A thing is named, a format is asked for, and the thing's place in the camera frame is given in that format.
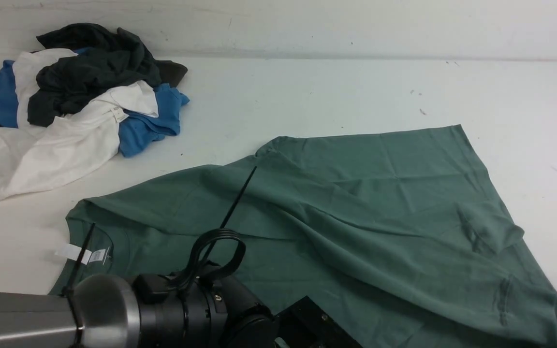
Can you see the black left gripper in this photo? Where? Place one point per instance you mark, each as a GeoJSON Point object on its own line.
{"type": "Point", "coordinates": [304, 324]}

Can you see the green long sleeve shirt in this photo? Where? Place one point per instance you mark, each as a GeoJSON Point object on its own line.
{"type": "Point", "coordinates": [400, 237]}

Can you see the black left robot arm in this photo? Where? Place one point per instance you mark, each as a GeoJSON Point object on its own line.
{"type": "Point", "coordinates": [106, 311]}

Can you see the dark brown garment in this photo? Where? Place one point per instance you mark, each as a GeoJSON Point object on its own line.
{"type": "Point", "coordinates": [171, 73]}

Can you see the dark grey garment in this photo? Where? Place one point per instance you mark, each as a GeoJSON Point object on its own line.
{"type": "Point", "coordinates": [109, 60]}

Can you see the white garment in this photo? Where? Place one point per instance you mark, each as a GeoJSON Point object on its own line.
{"type": "Point", "coordinates": [34, 159]}

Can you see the blue garment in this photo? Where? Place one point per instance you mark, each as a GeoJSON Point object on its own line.
{"type": "Point", "coordinates": [135, 133]}

